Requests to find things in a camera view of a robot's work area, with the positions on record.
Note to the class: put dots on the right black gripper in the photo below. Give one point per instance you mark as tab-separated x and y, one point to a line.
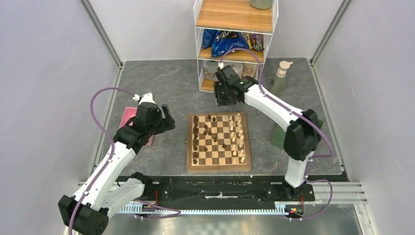
219	100

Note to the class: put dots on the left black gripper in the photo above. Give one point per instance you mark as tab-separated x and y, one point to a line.
169	121

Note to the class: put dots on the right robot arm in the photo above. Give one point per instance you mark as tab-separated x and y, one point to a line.
273	107

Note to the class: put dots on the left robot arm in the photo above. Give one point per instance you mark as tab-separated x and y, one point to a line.
89	210

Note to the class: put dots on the wooden chess board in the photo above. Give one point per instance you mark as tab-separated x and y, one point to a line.
218	142

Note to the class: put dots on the white toilet paper roll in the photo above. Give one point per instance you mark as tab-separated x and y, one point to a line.
236	66

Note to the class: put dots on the white cup right shelf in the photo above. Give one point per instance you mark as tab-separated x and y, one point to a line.
249	69

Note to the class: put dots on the white printed mug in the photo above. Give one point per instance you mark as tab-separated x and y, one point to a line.
209	70

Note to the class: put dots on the green soap pump bottle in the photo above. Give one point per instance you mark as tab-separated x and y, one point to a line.
278	82

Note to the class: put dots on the blue chips bag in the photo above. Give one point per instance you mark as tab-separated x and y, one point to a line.
221	41

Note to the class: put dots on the brown candy bag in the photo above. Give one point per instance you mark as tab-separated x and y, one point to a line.
256	42

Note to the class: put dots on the green plastic bin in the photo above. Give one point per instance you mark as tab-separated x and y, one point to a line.
278	138

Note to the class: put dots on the green jar top shelf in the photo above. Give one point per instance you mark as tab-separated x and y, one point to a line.
261	4

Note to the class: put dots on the white wire wooden shelf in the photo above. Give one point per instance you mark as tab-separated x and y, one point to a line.
232	15

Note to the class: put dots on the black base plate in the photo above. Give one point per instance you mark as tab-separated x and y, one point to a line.
241	192

